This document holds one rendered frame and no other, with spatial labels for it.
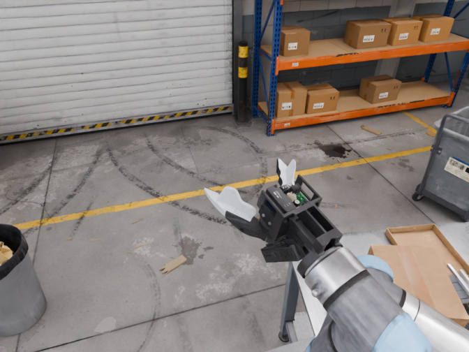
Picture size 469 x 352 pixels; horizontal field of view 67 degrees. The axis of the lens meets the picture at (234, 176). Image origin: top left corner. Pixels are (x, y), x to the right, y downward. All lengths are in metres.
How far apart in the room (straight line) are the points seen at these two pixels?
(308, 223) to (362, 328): 0.14
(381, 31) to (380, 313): 4.32
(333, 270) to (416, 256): 1.05
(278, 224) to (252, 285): 2.18
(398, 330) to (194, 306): 2.18
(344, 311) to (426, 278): 0.99
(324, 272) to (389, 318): 0.09
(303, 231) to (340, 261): 0.06
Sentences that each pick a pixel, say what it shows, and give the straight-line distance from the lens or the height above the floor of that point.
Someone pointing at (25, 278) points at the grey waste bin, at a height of 0.39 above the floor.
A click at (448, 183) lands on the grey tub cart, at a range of 3.45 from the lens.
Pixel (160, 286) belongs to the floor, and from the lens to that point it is 2.71.
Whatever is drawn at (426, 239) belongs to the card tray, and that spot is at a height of 0.83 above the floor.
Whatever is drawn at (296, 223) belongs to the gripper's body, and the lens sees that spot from 0.49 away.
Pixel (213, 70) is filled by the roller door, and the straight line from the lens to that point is 4.54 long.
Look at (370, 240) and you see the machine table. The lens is 1.92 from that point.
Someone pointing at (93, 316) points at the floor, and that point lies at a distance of 2.69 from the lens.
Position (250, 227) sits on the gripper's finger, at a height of 1.77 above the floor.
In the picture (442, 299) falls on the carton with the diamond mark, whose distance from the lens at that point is 1.41.
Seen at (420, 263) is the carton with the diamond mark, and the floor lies 1.12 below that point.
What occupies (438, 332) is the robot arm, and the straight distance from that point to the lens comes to 0.65.
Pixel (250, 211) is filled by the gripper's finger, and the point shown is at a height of 1.78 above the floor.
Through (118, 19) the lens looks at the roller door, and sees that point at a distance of 4.23.
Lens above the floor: 2.14
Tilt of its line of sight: 36 degrees down
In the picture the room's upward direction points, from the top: straight up
